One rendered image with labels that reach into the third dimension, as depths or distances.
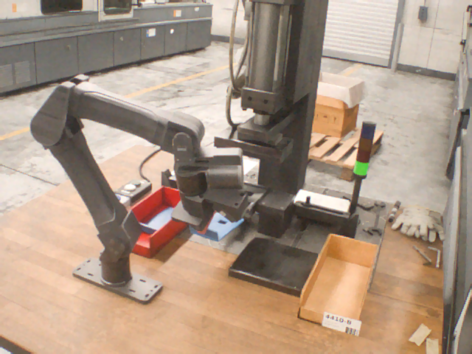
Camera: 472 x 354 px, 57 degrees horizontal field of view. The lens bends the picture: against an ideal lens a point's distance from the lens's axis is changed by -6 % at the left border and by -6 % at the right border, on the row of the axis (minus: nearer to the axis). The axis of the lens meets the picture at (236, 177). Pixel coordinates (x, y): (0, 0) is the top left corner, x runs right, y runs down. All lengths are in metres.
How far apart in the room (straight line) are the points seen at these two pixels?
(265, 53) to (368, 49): 9.33
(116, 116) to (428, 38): 9.62
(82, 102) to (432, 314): 0.83
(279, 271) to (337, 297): 0.14
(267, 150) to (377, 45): 9.29
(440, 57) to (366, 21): 1.73
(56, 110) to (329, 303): 0.66
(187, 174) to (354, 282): 0.48
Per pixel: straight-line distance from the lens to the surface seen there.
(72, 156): 0.88
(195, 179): 0.83
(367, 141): 1.24
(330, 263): 1.13
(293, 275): 1.04
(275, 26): 1.07
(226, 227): 1.05
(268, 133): 1.09
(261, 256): 1.09
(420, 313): 1.06
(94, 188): 0.89
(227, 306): 0.96
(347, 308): 1.00
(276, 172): 1.42
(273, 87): 1.08
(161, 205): 1.31
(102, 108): 0.83
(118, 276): 0.98
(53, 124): 0.85
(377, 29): 10.30
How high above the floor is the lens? 1.52
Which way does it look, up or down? 24 degrees down
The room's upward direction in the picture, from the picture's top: 5 degrees clockwise
